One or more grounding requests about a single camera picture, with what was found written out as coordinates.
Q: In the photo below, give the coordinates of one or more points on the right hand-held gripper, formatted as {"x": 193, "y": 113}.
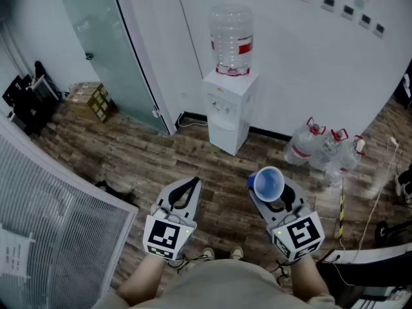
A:
{"x": 301, "y": 237}

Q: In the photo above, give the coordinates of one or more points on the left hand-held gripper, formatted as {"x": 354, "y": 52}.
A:
{"x": 167, "y": 235}

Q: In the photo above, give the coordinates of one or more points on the blue cup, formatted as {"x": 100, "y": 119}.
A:
{"x": 268, "y": 183}

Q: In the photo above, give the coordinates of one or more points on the person's left forearm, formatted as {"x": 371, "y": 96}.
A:
{"x": 141, "y": 278}

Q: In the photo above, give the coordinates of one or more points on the person's right forearm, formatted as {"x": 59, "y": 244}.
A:
{"x": 310, "y": 278}

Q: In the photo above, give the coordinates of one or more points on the white water dispenser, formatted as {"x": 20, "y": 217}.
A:
{"x": 231, "y": 124}

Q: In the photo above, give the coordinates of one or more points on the clear water bottle red label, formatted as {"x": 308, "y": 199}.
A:
{"x": 231, "y": 37}

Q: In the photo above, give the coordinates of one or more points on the yellow black striped bar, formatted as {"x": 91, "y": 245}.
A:
{"x": 341, "y": 211}

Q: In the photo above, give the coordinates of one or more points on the person's left shoe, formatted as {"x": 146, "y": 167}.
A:
{"x": 209, "y": 253}

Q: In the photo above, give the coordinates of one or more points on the person's shoe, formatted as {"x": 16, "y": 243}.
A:
{"x": 237, "y": 253}
{"x": 209, "y": 253}

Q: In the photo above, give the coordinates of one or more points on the person's right shoe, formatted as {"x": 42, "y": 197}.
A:
{"x": 237, "y": 253}

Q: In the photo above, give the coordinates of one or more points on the black floor object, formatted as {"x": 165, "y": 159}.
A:
{"x": 112, "y": 190}

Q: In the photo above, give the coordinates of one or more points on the door bottom clamp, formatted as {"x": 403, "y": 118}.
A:
{"x": 156, "y": 113}

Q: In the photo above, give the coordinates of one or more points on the person's light shirt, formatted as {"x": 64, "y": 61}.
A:
{"x": 225, "y": 285}

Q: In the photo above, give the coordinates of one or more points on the black caster wheel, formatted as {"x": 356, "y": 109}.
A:
{"x": 382, "y": 233}

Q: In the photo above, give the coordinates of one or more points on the black desk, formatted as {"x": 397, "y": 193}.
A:
{"x": 370, "y": 269}

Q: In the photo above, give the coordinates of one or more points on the olive cardboard box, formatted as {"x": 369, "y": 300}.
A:
{"x": 107, "y": 97}
{"x": 96, "y": 103}

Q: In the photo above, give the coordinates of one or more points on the brown flat cardboard box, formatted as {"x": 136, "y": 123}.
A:
{"x": 80, "y": 92}

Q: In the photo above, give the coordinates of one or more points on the frosted glass door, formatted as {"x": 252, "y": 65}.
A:
{"x": 112, "y": 50}

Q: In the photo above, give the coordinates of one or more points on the white paper notice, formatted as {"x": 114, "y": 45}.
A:
{"x": 14, "y": 253}

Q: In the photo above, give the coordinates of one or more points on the wall control panel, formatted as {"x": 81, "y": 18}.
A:
{"x": 328, "y": 3}
{"x": 379, "y": 30}
{"x": 365, "y": 20}
{"x": 347, "y": 12}

